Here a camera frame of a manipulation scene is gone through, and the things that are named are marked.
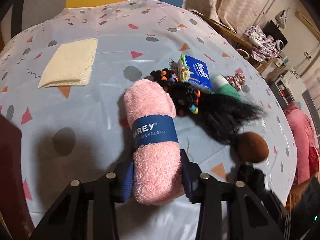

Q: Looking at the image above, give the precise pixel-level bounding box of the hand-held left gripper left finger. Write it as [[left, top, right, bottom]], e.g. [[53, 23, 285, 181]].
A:
[[29, 161, 135, 240]]

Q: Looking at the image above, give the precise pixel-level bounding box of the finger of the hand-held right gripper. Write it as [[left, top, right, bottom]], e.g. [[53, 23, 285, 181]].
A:
[[237, 164, 268, 194]]

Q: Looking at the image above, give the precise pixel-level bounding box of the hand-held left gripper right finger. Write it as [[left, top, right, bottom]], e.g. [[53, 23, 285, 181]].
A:
[[179, 149, 285, 240]]

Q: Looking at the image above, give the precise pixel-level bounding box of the brown ball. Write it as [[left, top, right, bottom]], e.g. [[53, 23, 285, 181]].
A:
[[237, 132, 269, 164]]

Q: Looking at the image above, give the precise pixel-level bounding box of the pink dishcloth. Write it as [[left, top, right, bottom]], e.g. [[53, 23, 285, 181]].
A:
[[123, 79, 185, 205]]

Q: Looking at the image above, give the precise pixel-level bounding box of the black wig with coloured beads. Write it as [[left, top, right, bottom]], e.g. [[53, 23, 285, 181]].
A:
[[150, 68, 267, 145]]

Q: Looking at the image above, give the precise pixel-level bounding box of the green cloth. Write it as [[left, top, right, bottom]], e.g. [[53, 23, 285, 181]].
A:
[[209, 73, 242, 100]]

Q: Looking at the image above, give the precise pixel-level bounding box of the patterned scrunchie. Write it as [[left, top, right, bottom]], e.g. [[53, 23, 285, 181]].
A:
[[224, 72, 247, 92]]

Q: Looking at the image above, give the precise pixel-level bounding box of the blue tissue pack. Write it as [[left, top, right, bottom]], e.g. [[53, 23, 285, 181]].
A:
[[177, 54, 213, 92]]

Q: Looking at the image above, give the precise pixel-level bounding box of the pink garment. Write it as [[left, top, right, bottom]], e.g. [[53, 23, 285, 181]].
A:
[[284, 102, 320, 185]]

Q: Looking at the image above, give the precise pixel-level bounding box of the dark red cloth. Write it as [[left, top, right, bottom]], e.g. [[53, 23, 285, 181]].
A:
[[0, 114, 35, 240]]

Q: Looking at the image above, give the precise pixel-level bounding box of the pile of patterned clothes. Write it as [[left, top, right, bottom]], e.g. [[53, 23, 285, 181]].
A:
[[244, 26, 279, 60]]

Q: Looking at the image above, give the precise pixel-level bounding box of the beige folded cloth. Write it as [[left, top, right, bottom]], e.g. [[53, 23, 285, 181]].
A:
[[38, 37, 98, 88]]

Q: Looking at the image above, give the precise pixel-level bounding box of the wooden side table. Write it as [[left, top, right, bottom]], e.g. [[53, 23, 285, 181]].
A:
[[192, 11, 285, 73]]

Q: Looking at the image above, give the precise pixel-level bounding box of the black box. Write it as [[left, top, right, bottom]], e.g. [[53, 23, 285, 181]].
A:
[[264, 20, 288, 45]]

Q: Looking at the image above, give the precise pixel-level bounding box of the beige curtain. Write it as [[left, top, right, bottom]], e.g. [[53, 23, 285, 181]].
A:
[[182, 0, 275, 33]]

